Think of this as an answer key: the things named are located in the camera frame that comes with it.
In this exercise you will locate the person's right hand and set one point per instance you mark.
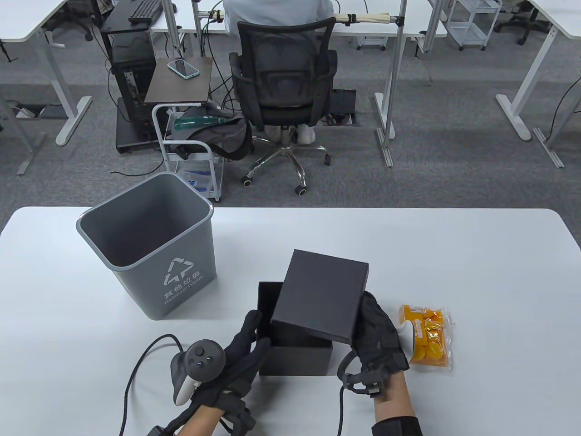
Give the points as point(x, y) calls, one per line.
point(379, 340)

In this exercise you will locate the person's left hand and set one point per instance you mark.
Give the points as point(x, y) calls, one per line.
point(240, 368)

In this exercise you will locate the orange snack packet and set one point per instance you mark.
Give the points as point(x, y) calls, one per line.
point(431, 345)

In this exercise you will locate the black gift box base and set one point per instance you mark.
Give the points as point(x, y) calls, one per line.
point(295, 361)

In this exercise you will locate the black gift box lid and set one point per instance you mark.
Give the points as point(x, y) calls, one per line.
point(317, 295)

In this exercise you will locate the person's right forearm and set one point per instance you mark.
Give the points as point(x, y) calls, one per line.
point(392, 399)

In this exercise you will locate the black floor socket box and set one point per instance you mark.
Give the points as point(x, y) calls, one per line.
point(342, 102)

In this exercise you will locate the black and white hand controller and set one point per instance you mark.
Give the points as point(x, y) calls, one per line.
point(404, 334)
point(204, 359)

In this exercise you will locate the grey plastic trash bin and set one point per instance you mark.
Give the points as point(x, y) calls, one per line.
point(150, 218)

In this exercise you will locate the white rolling cart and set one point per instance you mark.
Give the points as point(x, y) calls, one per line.
point(212, 175)

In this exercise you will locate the grey backpack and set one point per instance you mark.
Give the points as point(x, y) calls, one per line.
point(222, 131)

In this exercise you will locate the green bottle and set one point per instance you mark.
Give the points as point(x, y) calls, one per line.
point(195, 121)

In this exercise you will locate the black mesh office chair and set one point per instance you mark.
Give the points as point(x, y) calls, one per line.
point(281, 81)

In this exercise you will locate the dark brown side table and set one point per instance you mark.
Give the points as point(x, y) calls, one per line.
point(181, 91)

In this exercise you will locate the white drawer unit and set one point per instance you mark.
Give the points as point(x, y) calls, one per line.
point(370, 42)

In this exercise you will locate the smartphone in blue case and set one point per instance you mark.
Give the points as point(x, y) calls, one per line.
point(183, 69)

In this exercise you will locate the white office desk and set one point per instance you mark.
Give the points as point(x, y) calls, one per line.
point(563, 13)
point(422, 27)
point(22, 18)

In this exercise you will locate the black computer tower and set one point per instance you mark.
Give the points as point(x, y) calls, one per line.
point(131, 68)

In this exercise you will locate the beige rolled bundle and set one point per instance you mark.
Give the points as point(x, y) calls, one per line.
point(372, 18)

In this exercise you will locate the black keyboard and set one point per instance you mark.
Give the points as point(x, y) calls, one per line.
point(145, 11)

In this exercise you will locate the aluminium frame post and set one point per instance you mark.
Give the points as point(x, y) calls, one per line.
point(29, 156)
point(395, 68)
point(551, 154)
point(197, 32)

